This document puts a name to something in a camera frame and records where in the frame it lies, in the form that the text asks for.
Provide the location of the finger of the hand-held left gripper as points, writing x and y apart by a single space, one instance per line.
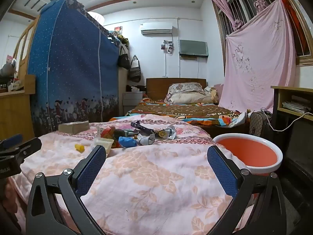
28 148
12 140

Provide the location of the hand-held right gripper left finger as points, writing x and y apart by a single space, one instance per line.
90 171

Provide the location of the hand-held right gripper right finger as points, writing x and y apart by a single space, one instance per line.
222 173

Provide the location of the small yellow plastic piece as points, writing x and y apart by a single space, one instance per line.
79 147

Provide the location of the orange basin with white rim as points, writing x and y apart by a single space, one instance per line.
244 151

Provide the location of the red orange snack packet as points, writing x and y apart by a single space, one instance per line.
107 132

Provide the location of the blue wrapper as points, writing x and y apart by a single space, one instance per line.
127 142

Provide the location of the dark green packet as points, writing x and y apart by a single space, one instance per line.
123 133

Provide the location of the beige tissue pack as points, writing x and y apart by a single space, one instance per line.
73 126

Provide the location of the white picket fence ornament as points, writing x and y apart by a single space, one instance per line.
16 85

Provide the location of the checkered patterned bag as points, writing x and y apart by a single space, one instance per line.
259 126

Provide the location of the pink floral blanket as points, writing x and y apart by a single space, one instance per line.
151 176

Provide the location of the grey plush toy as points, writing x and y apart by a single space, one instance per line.
8 66

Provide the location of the colourful patterned blanket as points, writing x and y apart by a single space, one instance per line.
176 110

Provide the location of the cream folded quilt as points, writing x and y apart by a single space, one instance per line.
212 95

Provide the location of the white nightstand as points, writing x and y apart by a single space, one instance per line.
132 101

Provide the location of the wooden cabinet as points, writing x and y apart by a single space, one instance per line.
22 53

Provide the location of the floral pillow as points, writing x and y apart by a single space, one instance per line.
185 94

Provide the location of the blue fabric wardrobe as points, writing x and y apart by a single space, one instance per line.
68 66

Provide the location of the black cloth on nightstand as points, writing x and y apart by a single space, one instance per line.
135 88

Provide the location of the stack of papers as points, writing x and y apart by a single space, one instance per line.
296 106

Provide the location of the wooden bed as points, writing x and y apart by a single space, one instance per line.
159 87

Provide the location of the wooden desk with shelf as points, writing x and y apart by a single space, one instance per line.
293 91

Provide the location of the grey handbag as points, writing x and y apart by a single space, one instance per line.
135 72

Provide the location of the black handbag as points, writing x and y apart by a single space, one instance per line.
124 60

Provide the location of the pink hanging sheet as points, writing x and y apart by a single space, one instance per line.
259 61

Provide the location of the pile of clothes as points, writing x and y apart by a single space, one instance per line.
119 38

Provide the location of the ceiling air vent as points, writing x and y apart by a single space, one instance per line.
36 4

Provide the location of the white air conditioner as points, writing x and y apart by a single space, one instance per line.
156 27

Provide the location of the barred window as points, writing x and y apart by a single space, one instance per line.
244 7

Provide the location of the red orange hanging cloth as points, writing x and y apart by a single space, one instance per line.
293 19

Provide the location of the green cloth covered wall unit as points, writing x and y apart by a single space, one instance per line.
193 47

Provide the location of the wall socket with chargers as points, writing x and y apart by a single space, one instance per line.
167 46

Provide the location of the red wall poster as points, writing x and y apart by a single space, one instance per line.
118 30

